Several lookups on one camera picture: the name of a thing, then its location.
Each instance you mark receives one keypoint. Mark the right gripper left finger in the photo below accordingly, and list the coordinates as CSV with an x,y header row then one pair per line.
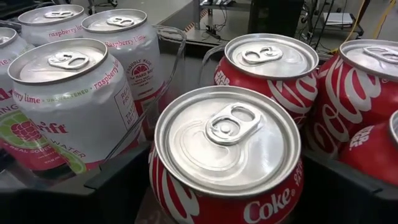
x,y
121,186

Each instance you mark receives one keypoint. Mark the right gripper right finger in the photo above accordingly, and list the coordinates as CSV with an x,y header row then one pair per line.
x,y
335,193

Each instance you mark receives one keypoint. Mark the red cola can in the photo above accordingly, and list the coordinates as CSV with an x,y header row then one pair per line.
x,y
224,140
351,99
373,155
270,59

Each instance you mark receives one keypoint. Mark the white flat device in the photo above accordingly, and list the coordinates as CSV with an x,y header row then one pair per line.
x,y
337,18

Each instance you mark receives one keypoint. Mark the small black power strip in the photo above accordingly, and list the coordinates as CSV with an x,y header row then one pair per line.
x,y
213,32

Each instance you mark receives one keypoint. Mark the black equipment box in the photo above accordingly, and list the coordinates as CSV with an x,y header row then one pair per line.
x,y
276,15

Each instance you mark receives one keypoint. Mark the grey metal desk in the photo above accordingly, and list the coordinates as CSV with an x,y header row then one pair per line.
x,y
196,12

